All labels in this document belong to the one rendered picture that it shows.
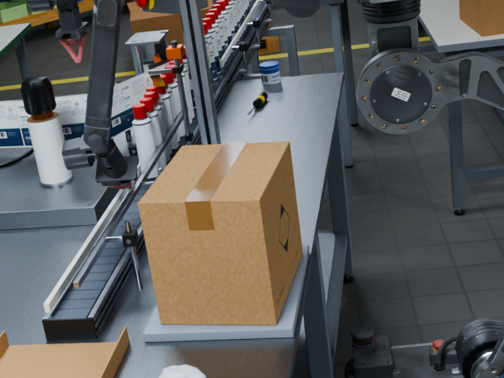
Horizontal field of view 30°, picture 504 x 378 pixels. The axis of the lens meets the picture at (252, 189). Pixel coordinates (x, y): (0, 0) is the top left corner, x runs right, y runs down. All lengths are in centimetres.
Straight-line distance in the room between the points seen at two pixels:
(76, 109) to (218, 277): 111
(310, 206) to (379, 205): 198
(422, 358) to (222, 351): 109
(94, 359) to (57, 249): 56
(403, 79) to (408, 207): 218
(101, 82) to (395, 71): 65
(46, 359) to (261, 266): 47
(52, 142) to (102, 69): 59
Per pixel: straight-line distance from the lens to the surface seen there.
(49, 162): 262
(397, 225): 414
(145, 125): 250
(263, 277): 180
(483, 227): 408
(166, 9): 257
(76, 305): 199
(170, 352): 186
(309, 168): 261
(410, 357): 282
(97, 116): 213
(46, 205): 253
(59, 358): 192
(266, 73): 339
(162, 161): 259
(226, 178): 184
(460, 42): 390
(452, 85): 219
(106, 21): 194
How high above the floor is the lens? 181
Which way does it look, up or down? 23 degrees down
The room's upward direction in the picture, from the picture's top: 8 degrees counter-clockwise
